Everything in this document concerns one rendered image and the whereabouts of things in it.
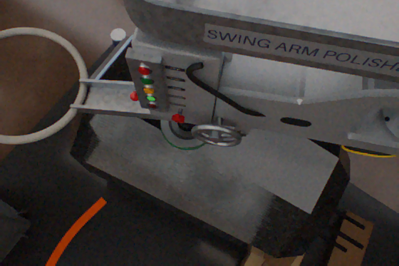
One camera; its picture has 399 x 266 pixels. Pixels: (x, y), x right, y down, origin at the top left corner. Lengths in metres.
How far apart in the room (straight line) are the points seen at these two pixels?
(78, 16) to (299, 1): 2.34
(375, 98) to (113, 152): 1.10
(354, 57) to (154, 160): 1.02
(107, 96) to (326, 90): 0.85
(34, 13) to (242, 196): 2.11
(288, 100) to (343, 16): 0.31
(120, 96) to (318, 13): 0.92
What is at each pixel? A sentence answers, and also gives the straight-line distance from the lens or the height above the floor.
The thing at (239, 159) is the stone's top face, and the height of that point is 0.85.
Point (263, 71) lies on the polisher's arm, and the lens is 0.96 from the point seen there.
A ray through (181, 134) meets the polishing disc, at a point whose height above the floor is 0.87.
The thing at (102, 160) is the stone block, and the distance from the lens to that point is 1.69.
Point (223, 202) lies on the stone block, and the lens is 1.52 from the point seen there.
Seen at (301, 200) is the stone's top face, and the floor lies 0.85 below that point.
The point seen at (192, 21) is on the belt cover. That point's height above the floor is 1.68.
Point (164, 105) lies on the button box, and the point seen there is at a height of 1.30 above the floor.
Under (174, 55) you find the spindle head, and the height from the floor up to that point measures 1.55.
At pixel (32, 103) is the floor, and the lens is 2.65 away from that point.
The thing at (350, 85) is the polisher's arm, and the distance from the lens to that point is 0.90.
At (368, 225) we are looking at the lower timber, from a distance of 2.38.
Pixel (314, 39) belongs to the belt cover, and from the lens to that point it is 0.69.
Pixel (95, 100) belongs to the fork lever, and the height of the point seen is 0.93.
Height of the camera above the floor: 2.24
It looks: 69 degrees down
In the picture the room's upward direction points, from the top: 3 degrees clockwise
